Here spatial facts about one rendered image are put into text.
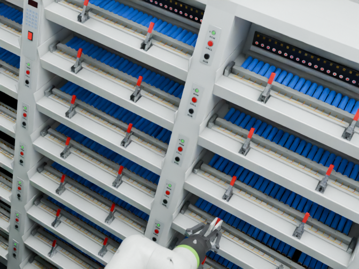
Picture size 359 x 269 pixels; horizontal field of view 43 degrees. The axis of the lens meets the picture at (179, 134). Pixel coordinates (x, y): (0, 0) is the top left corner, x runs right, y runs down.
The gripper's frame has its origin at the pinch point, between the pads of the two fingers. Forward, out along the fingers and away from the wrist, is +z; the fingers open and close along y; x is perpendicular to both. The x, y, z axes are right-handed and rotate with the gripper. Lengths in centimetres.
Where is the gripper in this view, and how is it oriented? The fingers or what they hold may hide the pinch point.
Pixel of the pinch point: (215, 225)
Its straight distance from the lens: 169.5
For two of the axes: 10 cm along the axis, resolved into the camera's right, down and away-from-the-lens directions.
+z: 4.2, -2.2, 8.8
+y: 8.5, 4.2, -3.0
